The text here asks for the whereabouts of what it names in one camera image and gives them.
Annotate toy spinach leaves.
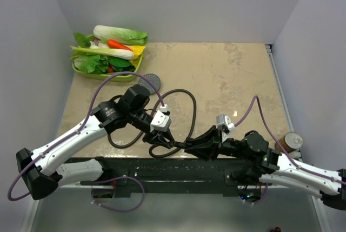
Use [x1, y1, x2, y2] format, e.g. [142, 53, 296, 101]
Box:
[108, 56, 135, 72]

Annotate toy leaf dark green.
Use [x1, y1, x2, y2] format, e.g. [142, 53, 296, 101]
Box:
[74, 32, 90, 48]

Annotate toy napa cabbage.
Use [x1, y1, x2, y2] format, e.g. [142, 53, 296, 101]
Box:
[93, 25, 148, 45]

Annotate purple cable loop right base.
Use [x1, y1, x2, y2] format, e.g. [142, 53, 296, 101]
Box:
[239, 183, 269, 206]

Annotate toy tomato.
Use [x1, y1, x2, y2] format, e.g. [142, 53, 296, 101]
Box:
[107, 66, 115, 74]

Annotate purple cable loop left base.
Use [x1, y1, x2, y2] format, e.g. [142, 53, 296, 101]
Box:
[91, 175, 145, 213]

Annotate black T-shaped hose holder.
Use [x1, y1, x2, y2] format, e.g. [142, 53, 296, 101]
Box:
[173, 141, 190, 149]

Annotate toy yellow corn husk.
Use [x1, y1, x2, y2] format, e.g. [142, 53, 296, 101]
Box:
[127, 45, 145, 68]

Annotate grey shower head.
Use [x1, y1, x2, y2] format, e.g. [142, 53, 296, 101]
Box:
[138, 74, 162, 95]

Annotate brown tin can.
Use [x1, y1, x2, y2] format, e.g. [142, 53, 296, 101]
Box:
[278, 132, 303, 153]

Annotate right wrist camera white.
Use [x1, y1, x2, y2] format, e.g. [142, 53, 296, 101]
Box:
[216, 114, 236, 142]

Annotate green plastic tray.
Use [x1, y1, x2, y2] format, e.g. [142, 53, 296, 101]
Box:
[70, 35, 144, 82]

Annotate right side aluminium rail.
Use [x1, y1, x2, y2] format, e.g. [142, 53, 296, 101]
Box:
[264, 43, 303, 162]

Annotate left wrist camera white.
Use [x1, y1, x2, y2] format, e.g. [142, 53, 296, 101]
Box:
[150, 104, 171, 132]

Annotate toy green lettuce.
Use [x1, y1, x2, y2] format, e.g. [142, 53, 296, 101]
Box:
[74, 55, 109, 75]

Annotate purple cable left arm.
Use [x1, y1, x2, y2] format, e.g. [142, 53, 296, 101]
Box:
[7, 71, 165, 202]

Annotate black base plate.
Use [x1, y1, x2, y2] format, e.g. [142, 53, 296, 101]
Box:
[81, 157, 259, 197]

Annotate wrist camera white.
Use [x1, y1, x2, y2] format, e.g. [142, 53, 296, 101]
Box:
[216, 114, 236, 142]
[150, 104, 171, 132]

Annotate toy leek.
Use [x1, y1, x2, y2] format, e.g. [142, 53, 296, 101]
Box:
[71, 46, 135, 61]

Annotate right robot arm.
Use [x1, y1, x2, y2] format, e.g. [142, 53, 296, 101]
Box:
[184, 126, 345, 210]

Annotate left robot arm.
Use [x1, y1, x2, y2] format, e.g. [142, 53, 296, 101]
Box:
[16, 85, 174, 200]

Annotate toy carrot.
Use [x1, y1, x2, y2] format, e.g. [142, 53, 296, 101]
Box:
[107, 39, 133, 51]

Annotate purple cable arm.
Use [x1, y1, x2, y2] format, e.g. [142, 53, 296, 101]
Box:
[7, 71, 165, 202]
[234, 95, 346, 187]

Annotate dark corrugated shower hose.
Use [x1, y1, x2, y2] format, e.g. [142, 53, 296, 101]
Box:
[107, 89, 197, 159]

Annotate aluminium frame rail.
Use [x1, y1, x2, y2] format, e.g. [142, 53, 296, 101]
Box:
[22, 185, 331, 231]

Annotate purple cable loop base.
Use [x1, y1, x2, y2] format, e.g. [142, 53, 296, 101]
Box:
[91, 175, 145, 213]
[239, 183, 269, 206]

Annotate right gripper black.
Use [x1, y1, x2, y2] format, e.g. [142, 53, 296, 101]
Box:
[184, 125, 251, 162]

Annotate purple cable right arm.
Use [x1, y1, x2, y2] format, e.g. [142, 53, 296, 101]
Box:
[234, 95, 346, 187]

